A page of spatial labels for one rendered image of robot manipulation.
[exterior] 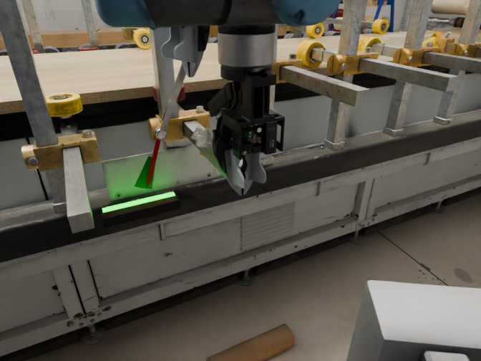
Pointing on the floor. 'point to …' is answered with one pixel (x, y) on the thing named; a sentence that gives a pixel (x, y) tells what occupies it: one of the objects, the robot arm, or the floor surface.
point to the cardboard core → (258, 346)
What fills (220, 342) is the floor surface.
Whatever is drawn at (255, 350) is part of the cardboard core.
